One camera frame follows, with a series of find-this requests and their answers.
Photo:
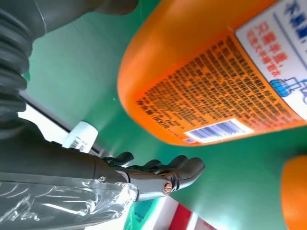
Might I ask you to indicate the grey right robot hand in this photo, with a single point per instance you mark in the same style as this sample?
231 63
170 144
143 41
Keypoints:
60 158

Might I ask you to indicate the white plastic bottle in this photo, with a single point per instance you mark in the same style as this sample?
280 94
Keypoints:
82 135

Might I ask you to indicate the teal plastic bottle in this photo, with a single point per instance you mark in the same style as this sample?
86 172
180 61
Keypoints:
141 216

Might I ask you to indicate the clear plastic film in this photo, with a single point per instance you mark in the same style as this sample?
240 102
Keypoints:
60 206

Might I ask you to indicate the green table mat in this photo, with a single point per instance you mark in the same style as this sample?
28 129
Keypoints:
84 79

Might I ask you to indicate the red and white sign board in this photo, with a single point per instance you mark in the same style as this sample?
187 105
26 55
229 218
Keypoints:
180 220

